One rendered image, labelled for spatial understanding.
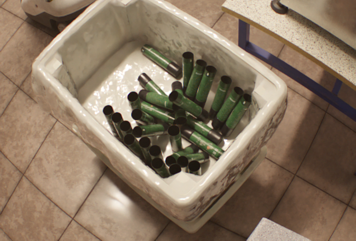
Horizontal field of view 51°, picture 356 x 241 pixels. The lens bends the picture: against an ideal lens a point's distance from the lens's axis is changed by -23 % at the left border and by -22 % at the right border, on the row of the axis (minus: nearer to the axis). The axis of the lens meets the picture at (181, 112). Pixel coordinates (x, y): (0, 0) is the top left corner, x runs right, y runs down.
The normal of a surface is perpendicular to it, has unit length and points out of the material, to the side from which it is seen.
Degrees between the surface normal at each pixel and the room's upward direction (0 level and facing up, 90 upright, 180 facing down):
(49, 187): 0
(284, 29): 0
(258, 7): 0
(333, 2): 90
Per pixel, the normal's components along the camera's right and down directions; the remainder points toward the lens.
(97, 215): -0.07, -0.43
